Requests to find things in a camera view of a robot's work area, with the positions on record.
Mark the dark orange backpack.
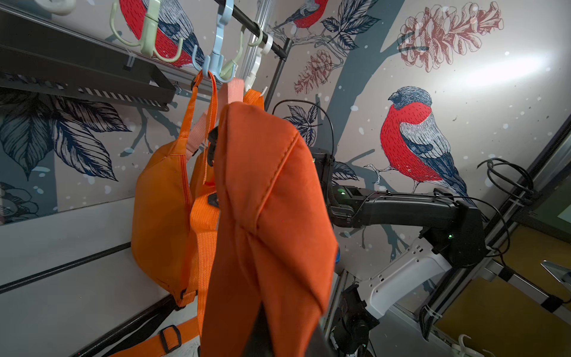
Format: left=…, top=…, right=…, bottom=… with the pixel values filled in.
left=201, top=102, right=338, bottom=356

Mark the bright orange sling bag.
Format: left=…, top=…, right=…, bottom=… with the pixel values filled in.
left=186, top=85, right=264, bottom=200

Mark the pink sling bag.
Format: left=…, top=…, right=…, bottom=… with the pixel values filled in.
left=181, top=78, right=245, bottom=162

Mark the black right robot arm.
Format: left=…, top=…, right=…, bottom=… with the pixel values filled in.
left=312, top=150, right=489, bottom=356

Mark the light green hook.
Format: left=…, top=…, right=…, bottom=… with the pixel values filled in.
left=231, top=21, right=265, bottom=81
left=109, top=0, right=184, bottom=63

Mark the white hook far right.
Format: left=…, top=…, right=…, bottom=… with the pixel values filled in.
left=244, top=35, right=274, bottom=93

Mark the white hook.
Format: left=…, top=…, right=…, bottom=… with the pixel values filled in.
left=244, top=35, right=274, bottom=93
left=35, top=0, right=77, bottom=16

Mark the light green hook middle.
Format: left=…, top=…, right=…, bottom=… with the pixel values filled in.
left=109, top=0, right=184, bottom=63

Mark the black perforated wall shelf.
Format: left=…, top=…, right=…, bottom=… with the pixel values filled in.
left=1, top=5, right=175, bottom=111

